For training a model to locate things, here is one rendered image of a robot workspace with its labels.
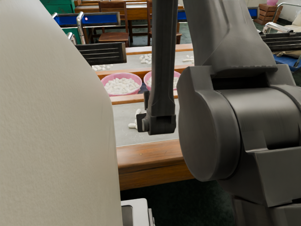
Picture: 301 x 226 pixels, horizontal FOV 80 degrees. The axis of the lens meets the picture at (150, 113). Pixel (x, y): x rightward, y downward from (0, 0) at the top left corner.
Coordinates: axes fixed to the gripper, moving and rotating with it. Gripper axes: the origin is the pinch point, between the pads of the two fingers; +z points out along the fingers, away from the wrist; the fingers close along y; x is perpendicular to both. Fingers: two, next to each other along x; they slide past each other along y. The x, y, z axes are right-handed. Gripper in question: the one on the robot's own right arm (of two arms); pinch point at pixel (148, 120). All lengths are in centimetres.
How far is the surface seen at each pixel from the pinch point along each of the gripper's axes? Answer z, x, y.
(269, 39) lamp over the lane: -2, -30, -57
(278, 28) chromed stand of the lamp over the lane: 3, -36, -67
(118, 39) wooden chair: 197, -116, 8
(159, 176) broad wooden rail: 3.6, 24.5, -2.6
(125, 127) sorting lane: 15.3, 2.7, 9.5
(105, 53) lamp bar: -1.5, -27.8, 14.0
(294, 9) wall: 344, -233, -456
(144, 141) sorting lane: 7.7, 9.1, 1.8
